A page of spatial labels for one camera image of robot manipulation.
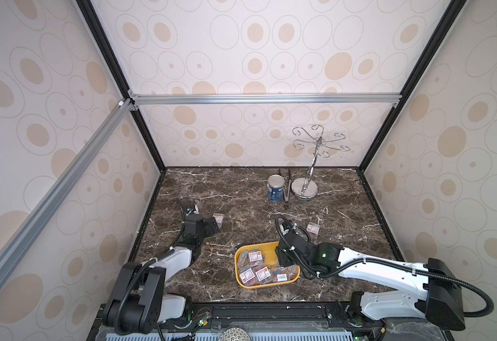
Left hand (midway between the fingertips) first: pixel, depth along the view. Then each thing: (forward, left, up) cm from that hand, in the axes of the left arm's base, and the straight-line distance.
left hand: (211, 218), depth 91 cm
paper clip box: (+3, -2, -5) cm, 6 cm away
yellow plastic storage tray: (-19, -20, -3) cm, 27 cm away
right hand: (-14, -31, +3) cm, 34 cm away
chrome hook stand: (+21, -45, -5) cm, 50 cm away
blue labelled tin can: (+15, -28, +2) cm, 32 cm away
